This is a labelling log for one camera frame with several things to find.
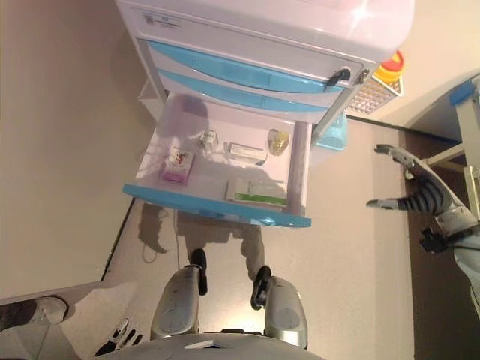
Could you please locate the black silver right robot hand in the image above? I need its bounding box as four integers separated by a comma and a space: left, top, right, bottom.
365, 143, 458, 221

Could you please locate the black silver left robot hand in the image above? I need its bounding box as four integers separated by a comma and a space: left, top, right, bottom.
93, 317, 143, 357

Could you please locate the deep blue white cart drawer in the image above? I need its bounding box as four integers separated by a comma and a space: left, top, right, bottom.
121, 91, 314, 230

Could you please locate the grey packet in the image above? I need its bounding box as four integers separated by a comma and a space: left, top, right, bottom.
223, 141, 268, 166

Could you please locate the yellow medicine bottle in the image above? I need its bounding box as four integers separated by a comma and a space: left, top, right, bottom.
266, 128, 290, 155

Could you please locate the green white medicine box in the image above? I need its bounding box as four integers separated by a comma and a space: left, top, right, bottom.
224, 178, 290, 207

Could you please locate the pink medicine box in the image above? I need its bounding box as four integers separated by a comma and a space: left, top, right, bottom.
160, 144, 196, 185

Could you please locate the small white medicine box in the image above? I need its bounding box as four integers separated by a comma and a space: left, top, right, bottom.
198, 129, 221, 151

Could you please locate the shallow blue white cart drawer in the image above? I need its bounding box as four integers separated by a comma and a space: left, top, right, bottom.
144, 39, 348, 95
155, 67, 341, 125

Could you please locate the silver left robot leg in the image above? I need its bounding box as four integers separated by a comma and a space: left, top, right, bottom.
149, 247, 209, 341

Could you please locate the silver robot leg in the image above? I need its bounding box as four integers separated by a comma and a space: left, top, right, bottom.
149, 247, 209, 341
250, 265, 308, 348

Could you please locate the grey white person shoe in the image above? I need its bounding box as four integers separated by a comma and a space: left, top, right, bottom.
35, 295, 71, 326

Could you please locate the brown trousered person leg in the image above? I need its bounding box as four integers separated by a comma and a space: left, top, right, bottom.
0, 298, 42, 327

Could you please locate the grey robot torso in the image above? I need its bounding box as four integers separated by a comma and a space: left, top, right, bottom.
93, 329, 312, 360

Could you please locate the blue bed corner pad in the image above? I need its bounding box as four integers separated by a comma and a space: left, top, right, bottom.
448, 79, 476, 107

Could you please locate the light blue waste bin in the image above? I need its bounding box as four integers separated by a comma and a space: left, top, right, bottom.
314, 112, 348, 153

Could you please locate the yellow sharps container red lid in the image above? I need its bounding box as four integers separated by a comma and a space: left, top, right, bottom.
373, 50, 408, 89

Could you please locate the black cart key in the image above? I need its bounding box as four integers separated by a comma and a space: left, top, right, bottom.
324, 67, 354, 90

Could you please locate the silver right robot leg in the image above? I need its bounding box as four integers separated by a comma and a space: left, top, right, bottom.
250, 265, 308, 348

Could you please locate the white blue medical cart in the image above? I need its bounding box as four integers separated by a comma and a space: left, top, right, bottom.
114, 0, 416, 230

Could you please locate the white side bin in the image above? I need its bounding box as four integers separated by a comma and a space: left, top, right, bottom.
136, 80, 166, 113

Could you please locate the white hospital bed frame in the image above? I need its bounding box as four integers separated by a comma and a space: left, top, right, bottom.
423, 76, 480, 222

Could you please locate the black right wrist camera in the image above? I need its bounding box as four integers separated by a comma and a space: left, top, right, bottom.
418, 226, 450, 255

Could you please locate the thin white floor cable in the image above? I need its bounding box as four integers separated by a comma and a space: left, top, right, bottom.
140, 209, 181, 266

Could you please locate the white wire basket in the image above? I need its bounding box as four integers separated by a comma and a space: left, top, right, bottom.
344, 73, 404, 117

